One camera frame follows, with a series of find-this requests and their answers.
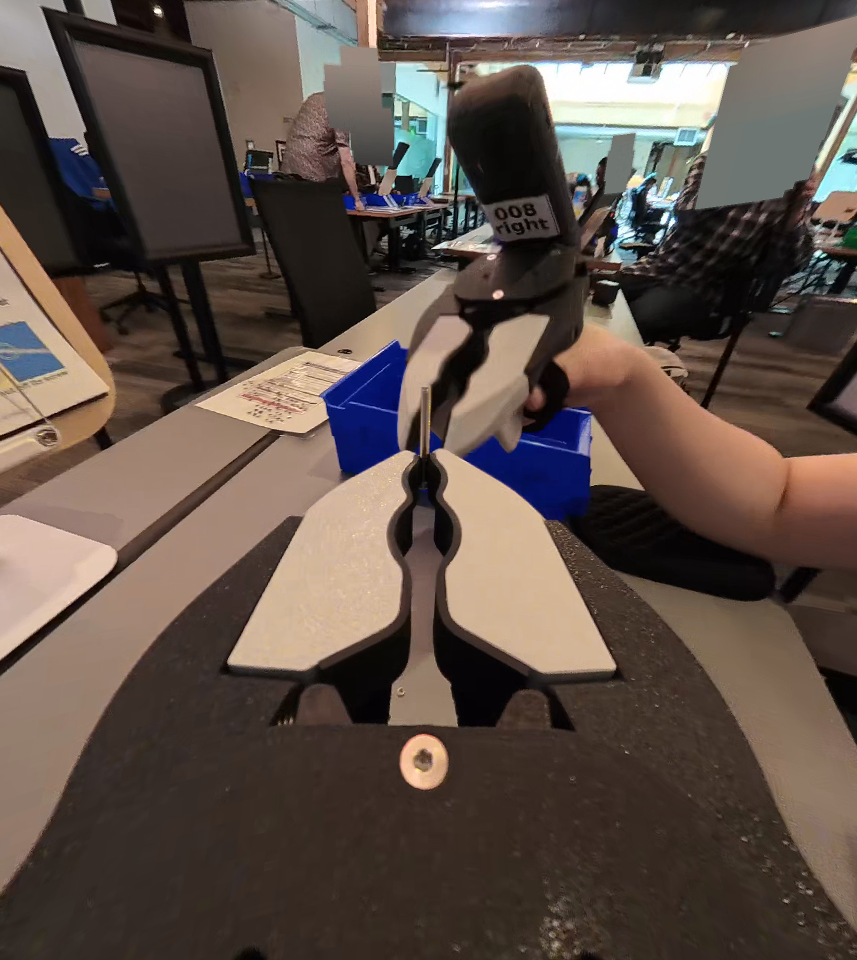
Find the black office chair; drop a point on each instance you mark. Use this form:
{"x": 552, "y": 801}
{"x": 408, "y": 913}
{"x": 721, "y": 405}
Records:
{"x": 316, "y": 262}

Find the printed paper sheet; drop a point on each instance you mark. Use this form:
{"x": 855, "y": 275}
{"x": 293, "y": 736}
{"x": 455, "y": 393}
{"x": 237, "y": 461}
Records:
{"x": 278, "y": 390}

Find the wooden instruction board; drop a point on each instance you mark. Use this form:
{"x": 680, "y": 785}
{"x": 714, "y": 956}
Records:
{"x": 8, "y": 337}

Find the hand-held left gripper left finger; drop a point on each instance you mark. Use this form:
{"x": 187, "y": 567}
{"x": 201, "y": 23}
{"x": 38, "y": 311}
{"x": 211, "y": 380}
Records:
{"x": 331, "y": 592}

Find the white board stand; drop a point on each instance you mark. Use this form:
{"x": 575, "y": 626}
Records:
{"x": 38, "y": 570}

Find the person's right forearm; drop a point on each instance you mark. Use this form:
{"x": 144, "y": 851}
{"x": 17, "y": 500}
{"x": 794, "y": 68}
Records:
{"x": 736, "y": 480}

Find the black wrist rest pad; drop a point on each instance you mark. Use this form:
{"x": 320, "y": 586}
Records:
{"x": 661, "y": 540}

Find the grey waste bin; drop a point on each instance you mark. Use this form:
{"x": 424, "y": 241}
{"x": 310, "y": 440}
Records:
{"x": 826, "y": 322}

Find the person's right hand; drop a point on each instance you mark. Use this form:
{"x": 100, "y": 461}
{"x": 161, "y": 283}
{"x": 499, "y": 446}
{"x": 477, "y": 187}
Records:
{"x": 608, "y": 367}

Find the black framed easel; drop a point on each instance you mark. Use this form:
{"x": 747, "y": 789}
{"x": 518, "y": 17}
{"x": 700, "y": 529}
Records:
{"x": 1, "y": 165}
{"x": 158, "y": 150}

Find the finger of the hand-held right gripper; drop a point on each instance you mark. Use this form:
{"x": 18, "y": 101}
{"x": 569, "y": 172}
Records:
{"x": 413, "y": 390}
{"x": 503, "y": 367}

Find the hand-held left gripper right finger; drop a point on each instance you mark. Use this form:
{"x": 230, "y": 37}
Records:
{"x": 518, "y": 600}

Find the steel bolt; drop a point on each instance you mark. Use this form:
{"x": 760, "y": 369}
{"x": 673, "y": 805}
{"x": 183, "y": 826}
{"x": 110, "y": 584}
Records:
{"x": 425, "y": 427}

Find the blue plastic bin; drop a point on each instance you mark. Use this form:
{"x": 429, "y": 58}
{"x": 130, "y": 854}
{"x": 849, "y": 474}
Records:
{"x": 368, "y": 420}

